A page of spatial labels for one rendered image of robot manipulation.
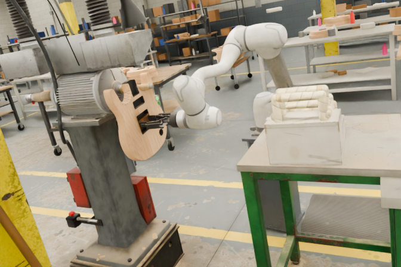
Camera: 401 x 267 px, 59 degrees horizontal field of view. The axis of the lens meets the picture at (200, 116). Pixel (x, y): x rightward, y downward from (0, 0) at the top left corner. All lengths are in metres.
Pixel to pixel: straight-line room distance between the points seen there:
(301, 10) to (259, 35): 10.83
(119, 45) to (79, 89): 0.42
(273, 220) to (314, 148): 1.33
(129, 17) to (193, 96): 0.58
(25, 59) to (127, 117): 0.72
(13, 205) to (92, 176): 1.08
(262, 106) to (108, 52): 1.08
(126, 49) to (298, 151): 0.86
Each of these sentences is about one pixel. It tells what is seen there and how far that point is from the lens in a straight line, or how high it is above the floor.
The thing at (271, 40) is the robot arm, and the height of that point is 1.36.
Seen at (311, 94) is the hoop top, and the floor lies 1.20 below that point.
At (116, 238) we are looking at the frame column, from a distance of 2.32.
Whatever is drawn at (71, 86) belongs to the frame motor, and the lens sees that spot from 2.03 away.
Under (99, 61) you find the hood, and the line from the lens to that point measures 1.76.
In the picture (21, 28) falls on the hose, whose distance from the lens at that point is 2.17.
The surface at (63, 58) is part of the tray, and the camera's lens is 2.04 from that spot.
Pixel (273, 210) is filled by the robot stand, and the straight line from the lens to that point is 2.60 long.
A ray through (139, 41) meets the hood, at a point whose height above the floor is 1.48.
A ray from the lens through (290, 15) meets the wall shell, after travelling 12.76.
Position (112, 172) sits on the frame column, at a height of 0.77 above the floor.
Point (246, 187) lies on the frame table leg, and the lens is 1.54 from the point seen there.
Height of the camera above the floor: 1.56
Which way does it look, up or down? 16 degrees down
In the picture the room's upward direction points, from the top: 11 degrees counter-clockwise
